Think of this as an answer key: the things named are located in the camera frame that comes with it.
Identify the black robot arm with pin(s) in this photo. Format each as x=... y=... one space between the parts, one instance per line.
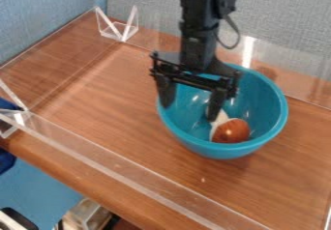
x=202 y=13

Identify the clear acrylic corner bracket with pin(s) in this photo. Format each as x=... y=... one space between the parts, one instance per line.
x=116 y=30

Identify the clear acrylic barrier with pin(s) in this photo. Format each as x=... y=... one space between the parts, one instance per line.
x=145 y=197
x=301 y=73

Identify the black and white object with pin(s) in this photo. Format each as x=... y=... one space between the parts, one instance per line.
x=14 y=221

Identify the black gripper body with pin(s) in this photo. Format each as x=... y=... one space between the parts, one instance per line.
x=195 y=65

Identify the clear acrylic back barrier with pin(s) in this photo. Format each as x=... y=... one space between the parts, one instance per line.
x=301 y=73

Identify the metal frame under table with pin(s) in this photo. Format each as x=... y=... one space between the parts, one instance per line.
x=86 y=216

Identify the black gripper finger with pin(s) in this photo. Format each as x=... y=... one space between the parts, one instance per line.
x=216 y=102
x=167 y=90

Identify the blue plastic bowl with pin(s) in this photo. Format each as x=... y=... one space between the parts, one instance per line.
x=261 y=105

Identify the blue cloth object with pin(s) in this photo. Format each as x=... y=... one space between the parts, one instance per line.
x=7 y=158

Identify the brown and white mushroom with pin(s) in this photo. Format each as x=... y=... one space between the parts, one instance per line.
x=228 y=130

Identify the clear acrylic front barrier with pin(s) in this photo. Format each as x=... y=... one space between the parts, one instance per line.
x=145 y=197

